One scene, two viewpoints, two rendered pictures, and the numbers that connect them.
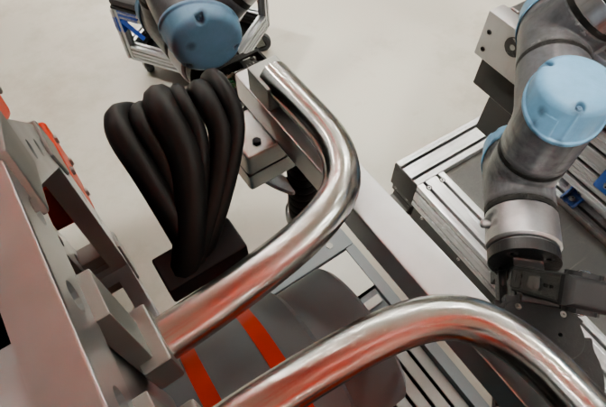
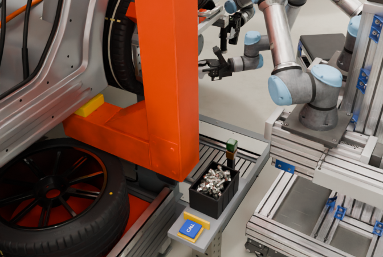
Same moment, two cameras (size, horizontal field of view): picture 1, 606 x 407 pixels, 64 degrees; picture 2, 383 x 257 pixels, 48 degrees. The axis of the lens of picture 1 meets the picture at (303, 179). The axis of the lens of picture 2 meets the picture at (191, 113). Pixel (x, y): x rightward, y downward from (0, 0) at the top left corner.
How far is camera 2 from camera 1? 2.05 m
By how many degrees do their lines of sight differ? 47
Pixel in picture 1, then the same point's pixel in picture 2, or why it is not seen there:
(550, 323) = (216, 62)
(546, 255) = (230, 62)
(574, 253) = (316, 188)
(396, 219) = (206, 21)
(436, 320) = not seen: hidden behind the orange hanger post
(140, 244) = (229, 102)
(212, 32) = (229, 5)
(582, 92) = (249, 33)
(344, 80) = not seen: hidden behind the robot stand
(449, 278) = (200, 25)
